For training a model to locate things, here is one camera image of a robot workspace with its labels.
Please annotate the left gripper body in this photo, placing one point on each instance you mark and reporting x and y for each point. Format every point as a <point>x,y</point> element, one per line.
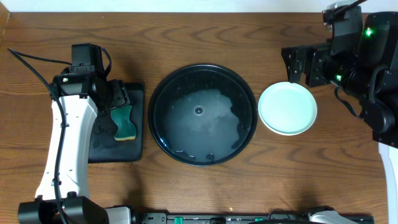
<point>121,96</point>

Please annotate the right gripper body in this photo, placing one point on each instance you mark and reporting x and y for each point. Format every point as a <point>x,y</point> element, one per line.
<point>330,52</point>

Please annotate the green yellow sponge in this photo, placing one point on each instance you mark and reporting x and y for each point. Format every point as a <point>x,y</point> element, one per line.
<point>126,129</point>

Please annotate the light green plate top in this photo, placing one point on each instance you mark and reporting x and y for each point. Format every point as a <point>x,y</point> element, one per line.
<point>286,97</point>

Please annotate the light green plate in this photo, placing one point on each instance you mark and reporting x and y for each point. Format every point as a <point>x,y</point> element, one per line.
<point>286,97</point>
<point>288,124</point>

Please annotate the light green plate bottom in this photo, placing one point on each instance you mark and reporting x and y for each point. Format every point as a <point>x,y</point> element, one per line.
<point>288,124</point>

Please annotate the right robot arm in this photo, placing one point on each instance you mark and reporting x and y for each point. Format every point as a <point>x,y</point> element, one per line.
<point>360,59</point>

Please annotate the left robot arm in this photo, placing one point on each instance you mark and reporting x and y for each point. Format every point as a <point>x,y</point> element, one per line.
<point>63,195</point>

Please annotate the rectangular black tray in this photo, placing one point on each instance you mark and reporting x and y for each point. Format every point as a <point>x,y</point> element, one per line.
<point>104,147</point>

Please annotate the round black tray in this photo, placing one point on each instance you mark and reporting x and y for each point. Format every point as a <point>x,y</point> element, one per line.
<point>202,114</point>

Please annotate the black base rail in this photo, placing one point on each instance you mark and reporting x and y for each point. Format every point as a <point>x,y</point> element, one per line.
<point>163,218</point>

